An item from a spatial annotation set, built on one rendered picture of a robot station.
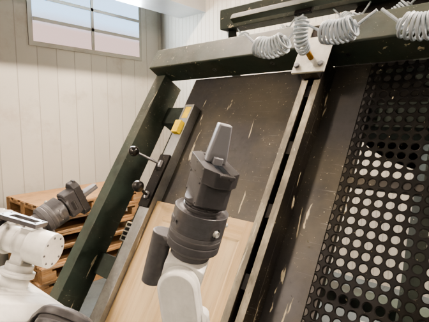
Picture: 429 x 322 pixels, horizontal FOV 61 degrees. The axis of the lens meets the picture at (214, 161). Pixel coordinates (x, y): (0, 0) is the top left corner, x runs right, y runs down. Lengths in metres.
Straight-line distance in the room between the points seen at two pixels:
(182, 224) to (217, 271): 0.50
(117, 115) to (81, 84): 0.62
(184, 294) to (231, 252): 0.46
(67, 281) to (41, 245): 0.72
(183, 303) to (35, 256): 0.30
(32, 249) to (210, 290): 0.49
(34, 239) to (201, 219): 0.34
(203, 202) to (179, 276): 0.12
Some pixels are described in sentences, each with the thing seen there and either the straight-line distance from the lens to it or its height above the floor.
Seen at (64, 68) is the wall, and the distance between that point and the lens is 4.75.
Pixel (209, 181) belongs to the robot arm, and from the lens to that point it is 0.52.
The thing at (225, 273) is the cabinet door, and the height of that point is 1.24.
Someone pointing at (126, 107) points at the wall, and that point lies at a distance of 5.17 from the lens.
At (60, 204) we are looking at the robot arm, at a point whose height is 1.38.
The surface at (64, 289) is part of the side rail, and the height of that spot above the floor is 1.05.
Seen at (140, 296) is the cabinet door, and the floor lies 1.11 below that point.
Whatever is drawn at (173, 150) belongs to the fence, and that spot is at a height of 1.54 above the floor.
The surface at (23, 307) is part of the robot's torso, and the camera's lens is 0.72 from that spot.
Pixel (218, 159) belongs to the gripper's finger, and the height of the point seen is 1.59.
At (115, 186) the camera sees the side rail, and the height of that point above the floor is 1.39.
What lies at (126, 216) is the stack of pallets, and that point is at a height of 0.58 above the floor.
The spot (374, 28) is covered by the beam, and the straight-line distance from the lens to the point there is 1.13.
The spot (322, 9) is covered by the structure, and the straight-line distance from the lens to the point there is 1.73.
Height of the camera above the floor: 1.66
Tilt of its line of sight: 7 degrees down
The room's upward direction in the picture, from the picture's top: straight up
